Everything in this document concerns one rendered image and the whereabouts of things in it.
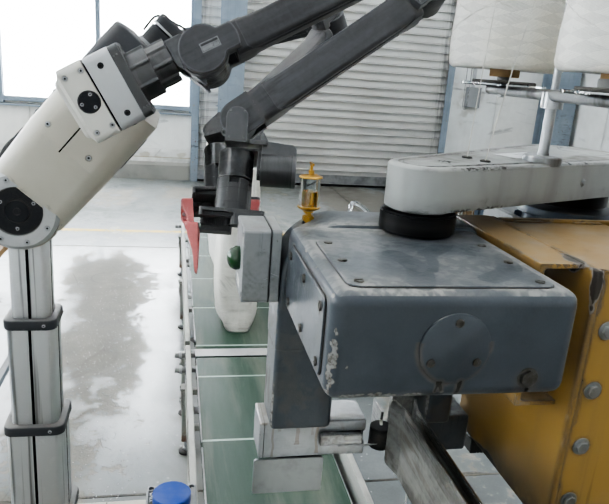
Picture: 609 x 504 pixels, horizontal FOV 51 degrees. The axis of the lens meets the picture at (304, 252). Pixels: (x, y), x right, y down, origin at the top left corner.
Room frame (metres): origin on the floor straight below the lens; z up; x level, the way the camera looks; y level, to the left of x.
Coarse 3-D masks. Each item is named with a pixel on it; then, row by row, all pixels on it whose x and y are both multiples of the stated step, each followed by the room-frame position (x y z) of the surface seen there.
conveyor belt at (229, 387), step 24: (216, 360) 2.28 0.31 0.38; (240, 360) 2.29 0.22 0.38; (264, 360) 2.31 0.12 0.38; (216, 384) 2.09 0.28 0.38; (240, 384) 2.10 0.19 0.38; (264, 384) 2.11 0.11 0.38; (216, 408) 1.92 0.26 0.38; (240, 408) 1.93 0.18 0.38; (216, 432) 1.77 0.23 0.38; (240, 432) 1.79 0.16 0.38; (216, 456) 1.65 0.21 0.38; (240, 456) 1.66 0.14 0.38; (216, 480) 1.53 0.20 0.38; (240, 480) 1.54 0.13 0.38; (336, 480) 1.58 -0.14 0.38
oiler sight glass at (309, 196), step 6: (306, 180) 0.76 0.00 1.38; (312, 180) 0.76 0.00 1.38; (318, 180) 0.76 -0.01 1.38; (300, 186) 0.77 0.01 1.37; (306, 186) 0.76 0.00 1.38; (312, 186) 0.76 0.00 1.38; (318, 186) 0.76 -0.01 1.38; (300, 192) 0.77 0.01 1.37; (306, 192) 0.76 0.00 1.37; (312, 192) 0.76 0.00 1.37; (318, 192) 0.76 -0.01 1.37; (300, 198) 0.76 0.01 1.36; (306, 198) 0.76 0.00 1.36; (312, 198) 0.76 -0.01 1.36; (318, 198) 0.77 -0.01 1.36; (300, 204) 0.76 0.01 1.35; (306, 204) 0.76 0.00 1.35; (312, 204) 0.76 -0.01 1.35; (318, 204) 0.77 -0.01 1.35
